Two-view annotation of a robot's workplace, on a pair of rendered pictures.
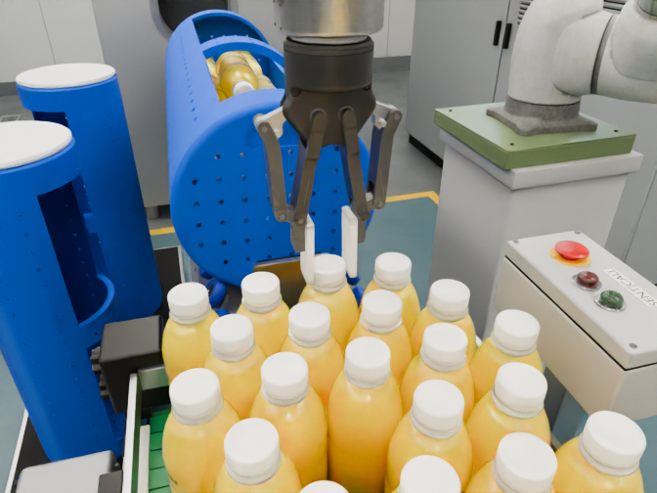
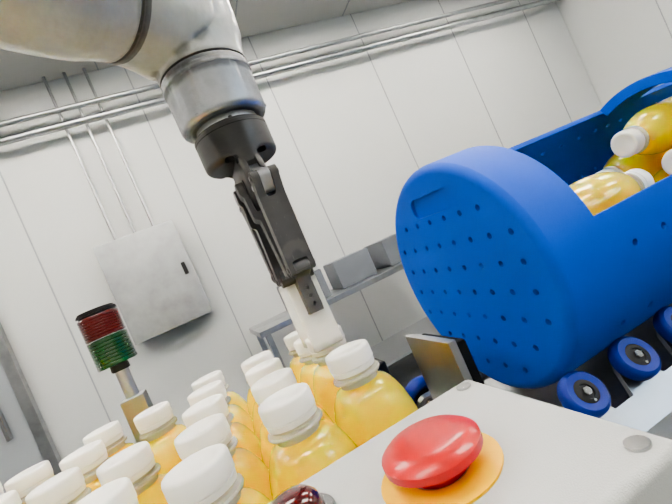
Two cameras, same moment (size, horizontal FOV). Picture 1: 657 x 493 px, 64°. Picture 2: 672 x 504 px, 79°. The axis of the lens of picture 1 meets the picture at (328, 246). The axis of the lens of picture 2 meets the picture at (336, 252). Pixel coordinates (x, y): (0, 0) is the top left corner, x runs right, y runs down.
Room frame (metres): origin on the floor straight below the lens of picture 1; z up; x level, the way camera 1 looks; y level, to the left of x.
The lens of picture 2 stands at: (0.49, -0.41, 1.18)
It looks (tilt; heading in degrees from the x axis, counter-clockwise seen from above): 0 degrees down; 88
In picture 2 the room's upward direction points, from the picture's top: 24 degrees counter-clockwise
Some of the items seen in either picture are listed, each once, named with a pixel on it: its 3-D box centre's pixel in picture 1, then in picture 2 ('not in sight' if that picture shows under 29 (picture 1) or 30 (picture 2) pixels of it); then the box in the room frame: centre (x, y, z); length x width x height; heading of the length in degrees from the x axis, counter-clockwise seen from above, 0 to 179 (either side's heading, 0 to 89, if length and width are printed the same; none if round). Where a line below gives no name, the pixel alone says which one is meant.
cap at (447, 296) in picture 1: (449, 298); (288, 409); (0.42, -0.12, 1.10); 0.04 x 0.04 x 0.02
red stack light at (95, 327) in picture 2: not in sight; (101, 325); (0.10, 0.29, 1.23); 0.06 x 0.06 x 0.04
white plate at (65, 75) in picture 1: (66, 74); not in sight; (1.63, 0.80, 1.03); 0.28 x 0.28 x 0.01
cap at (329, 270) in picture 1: (327, 271); (326, 342); (0.46, 0.00, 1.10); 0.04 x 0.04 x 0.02
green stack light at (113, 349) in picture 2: not in sight; (112, 349); (0.10, 0.29, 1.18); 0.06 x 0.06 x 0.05
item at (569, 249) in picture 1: (571, 251); (433, 453); (0.49, -0.27, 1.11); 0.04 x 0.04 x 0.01
